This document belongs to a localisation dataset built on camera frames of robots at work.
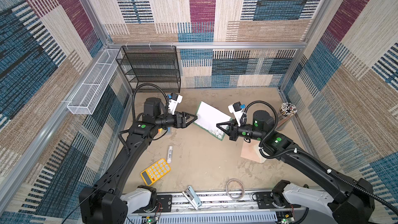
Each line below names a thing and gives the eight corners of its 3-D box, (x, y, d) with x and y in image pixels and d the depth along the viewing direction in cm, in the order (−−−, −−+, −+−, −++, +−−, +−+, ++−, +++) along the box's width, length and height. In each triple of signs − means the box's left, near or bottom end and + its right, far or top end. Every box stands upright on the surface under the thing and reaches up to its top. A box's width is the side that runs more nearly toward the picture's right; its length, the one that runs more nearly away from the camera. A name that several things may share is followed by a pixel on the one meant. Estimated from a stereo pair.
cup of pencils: (271, 131, 100) (284, 112, 85) (268, 121, 105) (279, 101, 90) (284, 131, 100) (298, 112, 85) (280, 121, 105) (293, 101, 90)
